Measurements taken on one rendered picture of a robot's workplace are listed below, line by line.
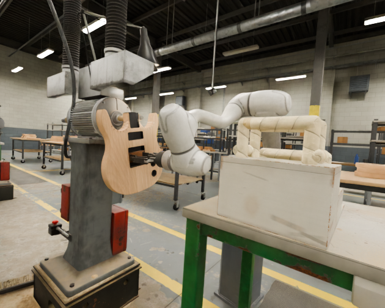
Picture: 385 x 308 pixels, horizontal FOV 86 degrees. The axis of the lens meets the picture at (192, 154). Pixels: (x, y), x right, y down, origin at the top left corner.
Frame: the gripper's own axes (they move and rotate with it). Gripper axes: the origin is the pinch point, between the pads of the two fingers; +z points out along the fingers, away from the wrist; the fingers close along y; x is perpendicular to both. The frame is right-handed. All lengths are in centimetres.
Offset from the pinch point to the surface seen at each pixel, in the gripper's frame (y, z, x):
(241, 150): -12, -60, 8
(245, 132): -11, -61, 13
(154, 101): 718, 747, 109
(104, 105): 1.9, 27.6, 26.7
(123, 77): -4.5, -0.7, 36.9
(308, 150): -13, -76, 10
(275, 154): 3, -65, 5
